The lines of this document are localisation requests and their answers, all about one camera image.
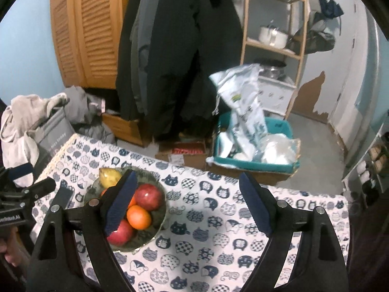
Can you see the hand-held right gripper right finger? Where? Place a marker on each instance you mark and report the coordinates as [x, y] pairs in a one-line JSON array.
[[255, 203]]

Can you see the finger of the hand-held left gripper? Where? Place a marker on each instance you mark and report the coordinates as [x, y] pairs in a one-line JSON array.
[[21, 170], [41, 188]]

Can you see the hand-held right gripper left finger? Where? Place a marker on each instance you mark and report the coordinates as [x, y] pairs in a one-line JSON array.
[[120, 200]]

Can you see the large orange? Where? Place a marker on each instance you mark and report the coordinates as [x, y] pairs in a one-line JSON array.
[[132, 202]]

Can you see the yellow-green pear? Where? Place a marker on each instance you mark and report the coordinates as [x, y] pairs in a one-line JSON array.
[[109, 176]]

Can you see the red apple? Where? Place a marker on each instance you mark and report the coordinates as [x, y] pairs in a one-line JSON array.
[[149, 196], [123, 234]]

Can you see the green glass bowl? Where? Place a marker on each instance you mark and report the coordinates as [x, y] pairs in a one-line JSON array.
[[142, 238]]

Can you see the person's left hand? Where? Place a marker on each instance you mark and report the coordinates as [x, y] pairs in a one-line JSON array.
[[10, 249]]

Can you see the dark smartphone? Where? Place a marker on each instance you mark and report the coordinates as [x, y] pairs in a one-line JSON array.
[[63, 197]]

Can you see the flat cardboard box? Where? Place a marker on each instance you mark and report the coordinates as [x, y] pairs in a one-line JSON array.
[[267, 178]]

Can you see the teal plastic basket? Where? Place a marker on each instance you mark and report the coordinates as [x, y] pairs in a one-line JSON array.
[[252, 165]]

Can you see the beige hoodie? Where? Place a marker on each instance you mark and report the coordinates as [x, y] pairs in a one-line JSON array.
[[18, 127]]

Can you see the grey fabric bag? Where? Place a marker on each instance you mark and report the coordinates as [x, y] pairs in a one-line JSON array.
[[51, 133]]

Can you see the cat print tablecloth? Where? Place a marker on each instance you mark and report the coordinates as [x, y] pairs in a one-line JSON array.
[[212, 234]]

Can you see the clear plastic bag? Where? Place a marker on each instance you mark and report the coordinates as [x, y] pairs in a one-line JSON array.
[[279, 150]]

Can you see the wooden drawer box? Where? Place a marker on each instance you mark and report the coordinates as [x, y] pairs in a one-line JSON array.
[[121, 127]]

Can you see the cardboard box with red contents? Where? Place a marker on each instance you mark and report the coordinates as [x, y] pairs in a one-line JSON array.
[[188, 158]]

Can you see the grey clothes pile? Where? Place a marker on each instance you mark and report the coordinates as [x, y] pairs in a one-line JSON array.
[[79, 106]]

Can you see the white printed bag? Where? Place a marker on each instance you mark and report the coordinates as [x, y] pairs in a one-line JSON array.
[[246, 112]]

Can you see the metal shoe rack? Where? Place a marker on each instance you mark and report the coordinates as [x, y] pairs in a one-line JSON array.
[[352, 170]]

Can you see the thin black coat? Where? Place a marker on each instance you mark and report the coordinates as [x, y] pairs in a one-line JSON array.
[[124, 82]]

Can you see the group of shoes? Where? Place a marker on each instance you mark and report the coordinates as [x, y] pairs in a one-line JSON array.
[[378, 155]]

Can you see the steel pot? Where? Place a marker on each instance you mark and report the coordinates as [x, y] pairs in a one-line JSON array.
[[273, 71]]

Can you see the wooden louvered wardrobe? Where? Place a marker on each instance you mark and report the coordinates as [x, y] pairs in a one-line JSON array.
[[82, 36]]

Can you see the large black hooded coat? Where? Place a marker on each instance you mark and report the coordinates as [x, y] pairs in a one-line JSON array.
[[188, 67]]

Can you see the grey coat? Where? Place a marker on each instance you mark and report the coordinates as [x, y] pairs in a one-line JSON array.
[[141, 51]]

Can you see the wooden shelf unit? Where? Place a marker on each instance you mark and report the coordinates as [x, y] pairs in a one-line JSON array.
[[244, 36]]

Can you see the white pot with lid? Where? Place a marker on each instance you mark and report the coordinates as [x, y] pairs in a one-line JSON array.
[[272, 36]]

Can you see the grey pipe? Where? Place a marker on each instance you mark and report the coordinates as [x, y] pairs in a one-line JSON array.
[[372, 82]]

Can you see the grey hanging bag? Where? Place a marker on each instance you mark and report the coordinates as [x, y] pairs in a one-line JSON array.
[[319, 39]]

